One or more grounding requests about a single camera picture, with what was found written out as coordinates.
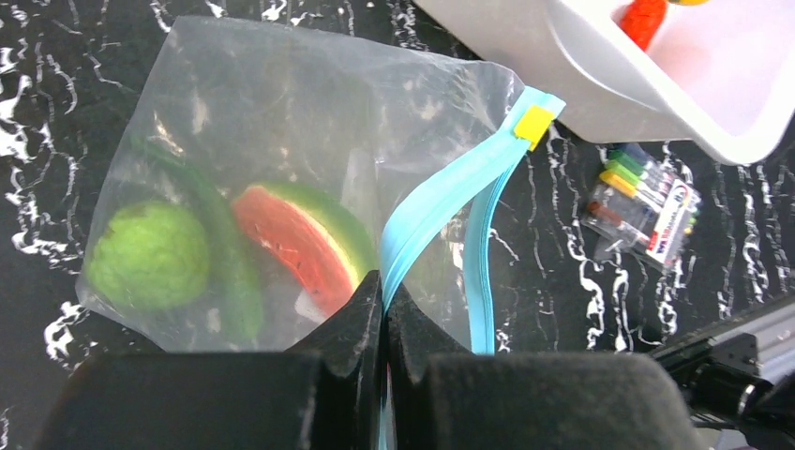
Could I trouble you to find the green toy cucumber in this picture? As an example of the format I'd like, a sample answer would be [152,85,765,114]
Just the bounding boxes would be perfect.
[128,135,265,343]

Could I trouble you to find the pack of coloured markers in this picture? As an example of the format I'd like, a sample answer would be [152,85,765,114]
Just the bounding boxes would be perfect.
[581,142,702,274]

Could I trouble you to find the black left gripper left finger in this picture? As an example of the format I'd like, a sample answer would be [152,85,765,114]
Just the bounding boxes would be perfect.
[36,271,383,449]

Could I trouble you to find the white plastic bin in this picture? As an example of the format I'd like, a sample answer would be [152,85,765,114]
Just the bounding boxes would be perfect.
[420,1,794,165]

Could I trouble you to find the clear zip top bag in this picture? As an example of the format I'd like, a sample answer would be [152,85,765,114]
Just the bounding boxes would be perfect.
[74,15,567,450]

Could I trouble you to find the yellow zipper slider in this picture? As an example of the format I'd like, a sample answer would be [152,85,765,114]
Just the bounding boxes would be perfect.
[513,104,554,152]

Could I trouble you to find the green toy lime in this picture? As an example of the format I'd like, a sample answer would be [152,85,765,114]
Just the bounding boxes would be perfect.
[82,201,210,310]

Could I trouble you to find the yellow toy mango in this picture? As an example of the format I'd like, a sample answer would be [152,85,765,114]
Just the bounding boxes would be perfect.
[667,0,710,7]

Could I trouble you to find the red toy pepper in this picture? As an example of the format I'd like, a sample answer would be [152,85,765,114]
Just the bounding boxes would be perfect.
[618,0,668,52]

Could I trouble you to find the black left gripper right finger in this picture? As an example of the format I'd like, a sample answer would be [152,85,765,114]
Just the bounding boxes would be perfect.
[384,288,702,449]

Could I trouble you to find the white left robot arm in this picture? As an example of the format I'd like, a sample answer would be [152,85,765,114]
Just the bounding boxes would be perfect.
[37,272,794,449]

